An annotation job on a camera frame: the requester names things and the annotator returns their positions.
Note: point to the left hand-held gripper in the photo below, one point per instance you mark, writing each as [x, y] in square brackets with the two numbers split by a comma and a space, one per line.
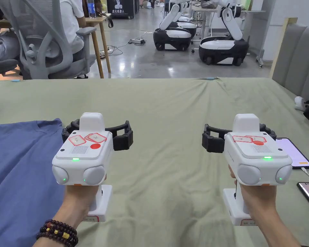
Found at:
[79, 151]

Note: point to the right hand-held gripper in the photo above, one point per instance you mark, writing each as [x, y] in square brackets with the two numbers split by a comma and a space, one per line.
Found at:
[257, 159]

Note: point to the person's left forearm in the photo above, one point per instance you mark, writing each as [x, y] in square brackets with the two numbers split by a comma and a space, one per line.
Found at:
[56, 235]

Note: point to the person's right forearm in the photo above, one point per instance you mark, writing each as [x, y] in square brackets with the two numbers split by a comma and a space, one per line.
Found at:
[278, 234]

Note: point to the person's left hand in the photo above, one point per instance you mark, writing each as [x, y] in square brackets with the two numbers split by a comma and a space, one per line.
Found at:
[78, 199]

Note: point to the person's right hand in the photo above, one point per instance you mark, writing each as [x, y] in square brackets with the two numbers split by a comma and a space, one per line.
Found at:
[261, 200]

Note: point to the phone with pale pink screen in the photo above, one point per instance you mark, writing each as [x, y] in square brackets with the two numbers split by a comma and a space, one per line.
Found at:
[294, 151]

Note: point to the white hand controller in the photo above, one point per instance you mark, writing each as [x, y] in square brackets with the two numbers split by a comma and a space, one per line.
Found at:
[299, 103]

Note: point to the bed with pale green sheet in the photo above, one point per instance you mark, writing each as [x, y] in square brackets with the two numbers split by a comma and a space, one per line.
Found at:
[164, 108]

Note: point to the white power strip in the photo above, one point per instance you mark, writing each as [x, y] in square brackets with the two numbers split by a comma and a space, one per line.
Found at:
[137, 41]
[105, 51]

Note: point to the blue shirt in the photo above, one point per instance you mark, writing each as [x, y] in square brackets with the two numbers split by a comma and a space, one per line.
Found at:
[20, 180]

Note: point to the white and black wheeled robot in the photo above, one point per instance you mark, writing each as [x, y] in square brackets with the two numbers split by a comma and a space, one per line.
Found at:
[171, 36]
[224, 46]
[189, 23]

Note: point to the grey padded headboard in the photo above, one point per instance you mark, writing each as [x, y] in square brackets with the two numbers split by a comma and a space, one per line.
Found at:
[301, 61]

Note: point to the black printed box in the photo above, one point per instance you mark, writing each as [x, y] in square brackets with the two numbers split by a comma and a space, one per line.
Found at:
[122, 9]

